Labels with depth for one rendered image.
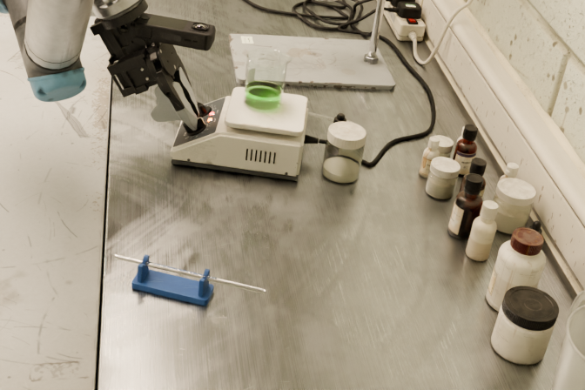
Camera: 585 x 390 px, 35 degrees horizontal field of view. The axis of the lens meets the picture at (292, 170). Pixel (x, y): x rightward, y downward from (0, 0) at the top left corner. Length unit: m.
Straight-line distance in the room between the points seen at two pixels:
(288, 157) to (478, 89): 0.43
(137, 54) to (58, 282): 0.36
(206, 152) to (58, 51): 0.31
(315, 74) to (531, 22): 0.41
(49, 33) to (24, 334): 0.36
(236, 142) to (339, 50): 0.51
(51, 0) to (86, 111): 0.51
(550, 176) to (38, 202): 0.74
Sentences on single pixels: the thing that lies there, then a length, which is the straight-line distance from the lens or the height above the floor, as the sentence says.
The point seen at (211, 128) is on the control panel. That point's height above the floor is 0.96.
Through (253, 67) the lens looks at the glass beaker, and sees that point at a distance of 1.39.
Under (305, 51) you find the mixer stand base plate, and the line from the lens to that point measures 1.82.
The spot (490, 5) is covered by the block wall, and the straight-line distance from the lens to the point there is 1.77.
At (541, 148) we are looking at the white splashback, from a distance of 1.44.
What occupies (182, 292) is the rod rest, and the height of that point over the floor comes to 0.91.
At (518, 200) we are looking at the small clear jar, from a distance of 1.38.
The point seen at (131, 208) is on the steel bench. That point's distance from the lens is 1.34.
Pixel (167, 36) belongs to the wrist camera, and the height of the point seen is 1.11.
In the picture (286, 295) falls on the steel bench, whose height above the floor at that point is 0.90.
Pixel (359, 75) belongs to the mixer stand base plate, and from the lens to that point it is 1.76.
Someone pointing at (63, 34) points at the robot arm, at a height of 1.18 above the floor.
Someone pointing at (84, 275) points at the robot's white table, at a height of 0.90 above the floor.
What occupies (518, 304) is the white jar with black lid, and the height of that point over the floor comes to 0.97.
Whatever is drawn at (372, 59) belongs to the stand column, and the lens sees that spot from 1.81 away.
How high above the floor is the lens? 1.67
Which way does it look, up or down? 32 degrees down
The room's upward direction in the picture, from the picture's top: 8 degrees clockwise
